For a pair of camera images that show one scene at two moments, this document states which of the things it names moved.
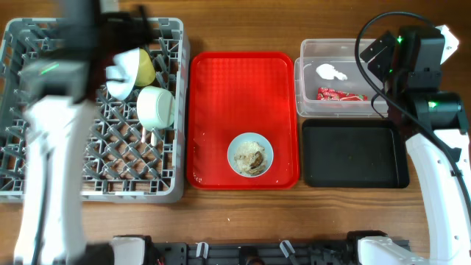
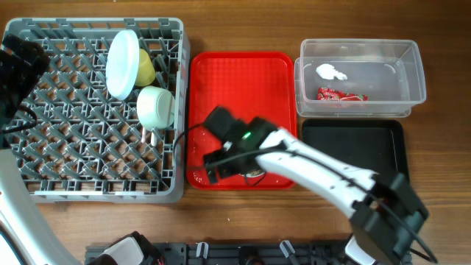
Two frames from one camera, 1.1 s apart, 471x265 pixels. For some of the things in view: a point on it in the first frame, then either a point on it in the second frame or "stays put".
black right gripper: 384,42 to 227,168
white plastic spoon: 153,141 stays put
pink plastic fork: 143,135 stays put
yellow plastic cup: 146,73 stays put
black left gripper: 136,21 to 26,77
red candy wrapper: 328,94 stays put
